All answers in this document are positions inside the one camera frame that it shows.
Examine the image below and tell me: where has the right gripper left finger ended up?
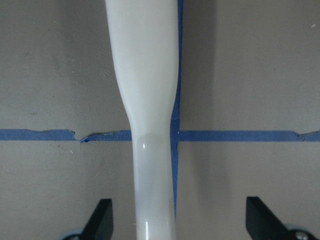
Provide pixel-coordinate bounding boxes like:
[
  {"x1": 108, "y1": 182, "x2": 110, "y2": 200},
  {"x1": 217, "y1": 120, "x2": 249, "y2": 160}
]
[{"x1": 79, "y1": 198, "x2": 113, "y2": 240}]

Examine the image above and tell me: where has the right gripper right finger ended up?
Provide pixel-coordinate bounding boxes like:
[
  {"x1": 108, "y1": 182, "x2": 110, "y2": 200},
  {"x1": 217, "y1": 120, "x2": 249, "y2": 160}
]
[{"x1": 245, "y1": 196, "x2": 318, "y2": 240}]

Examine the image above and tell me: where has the beige hand brush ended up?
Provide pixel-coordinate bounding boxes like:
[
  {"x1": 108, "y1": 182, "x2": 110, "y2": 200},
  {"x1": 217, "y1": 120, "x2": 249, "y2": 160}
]
[{"x1": 105, "y1": 0, "x2": 179, "y2": 240}]

